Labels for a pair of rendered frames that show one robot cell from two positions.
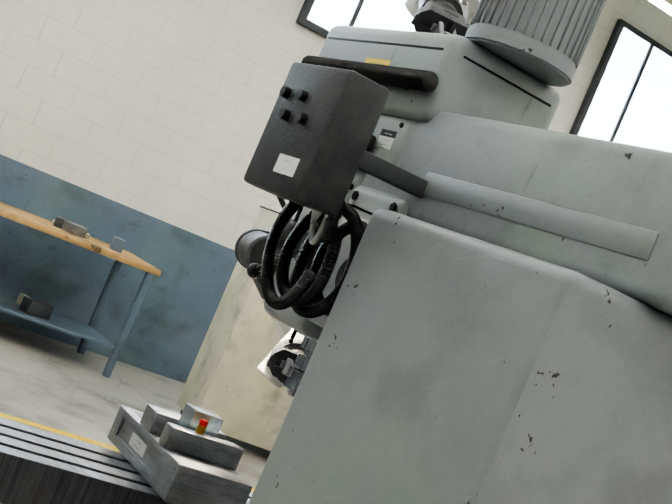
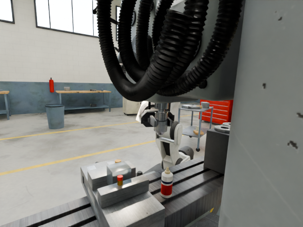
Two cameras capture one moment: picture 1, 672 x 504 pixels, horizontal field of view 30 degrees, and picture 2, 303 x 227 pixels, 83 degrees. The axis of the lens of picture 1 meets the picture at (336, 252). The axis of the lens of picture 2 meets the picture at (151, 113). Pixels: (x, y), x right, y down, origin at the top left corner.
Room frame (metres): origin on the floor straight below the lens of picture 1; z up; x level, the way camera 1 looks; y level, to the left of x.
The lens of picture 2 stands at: (1.79, 0.05, 1.37)
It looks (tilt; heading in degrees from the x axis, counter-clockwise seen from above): 11 degrees down; 355
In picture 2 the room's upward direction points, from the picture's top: 2 degrees clockwise
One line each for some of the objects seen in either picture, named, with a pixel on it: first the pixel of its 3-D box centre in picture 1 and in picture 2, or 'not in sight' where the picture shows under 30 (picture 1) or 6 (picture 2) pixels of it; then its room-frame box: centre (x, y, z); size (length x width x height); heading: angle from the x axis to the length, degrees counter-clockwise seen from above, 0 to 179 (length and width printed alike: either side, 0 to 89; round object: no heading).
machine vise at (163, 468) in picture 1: (180, 450); (115, 187); (2.32, 0.12, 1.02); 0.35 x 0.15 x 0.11; 28
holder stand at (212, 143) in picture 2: not in sight; (226, 145); (2.58, -0.40, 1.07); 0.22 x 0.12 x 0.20; 132
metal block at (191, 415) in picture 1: (198, 426); (118, 175); (2.29, 0.11, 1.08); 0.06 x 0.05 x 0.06; 118
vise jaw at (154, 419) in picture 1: (183, 429); (112, 174); (2.34, 0.13, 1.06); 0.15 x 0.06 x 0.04; 118
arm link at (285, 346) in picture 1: (295, 367); (153, 116); (2.46, -0.02, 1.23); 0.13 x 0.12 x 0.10; 99
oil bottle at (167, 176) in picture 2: not in sight; (167, 181); (2.35, -0.06, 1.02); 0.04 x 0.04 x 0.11
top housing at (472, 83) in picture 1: (425, 94); not in sight; (2.36, -0.04, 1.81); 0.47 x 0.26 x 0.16; 31
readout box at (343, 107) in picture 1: (311, 135); not in sight; (1.94, 0.11, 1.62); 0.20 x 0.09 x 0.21; 31
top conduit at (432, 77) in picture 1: (365, 72); not in sight; (2.27, 0.08, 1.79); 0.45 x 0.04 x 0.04; 31
